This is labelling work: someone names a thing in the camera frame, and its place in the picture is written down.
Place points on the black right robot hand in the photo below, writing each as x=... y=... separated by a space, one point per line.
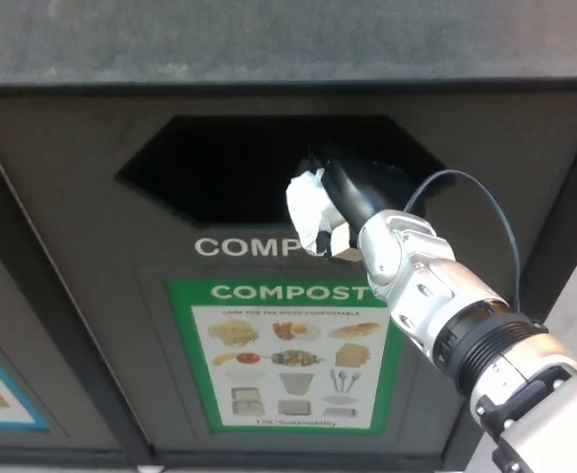
x=362 y=189

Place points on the dark grey waste bin station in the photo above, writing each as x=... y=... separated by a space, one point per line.
x=72 y=197

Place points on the white paper napkin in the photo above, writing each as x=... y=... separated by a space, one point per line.
x=308 y=207

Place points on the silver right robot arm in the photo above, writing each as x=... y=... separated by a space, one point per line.
x=441 y=281

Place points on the green compost poster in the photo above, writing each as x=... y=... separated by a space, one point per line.
x=185 y=345

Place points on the blue recycling poster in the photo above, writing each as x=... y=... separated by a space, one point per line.
x=3 y=394

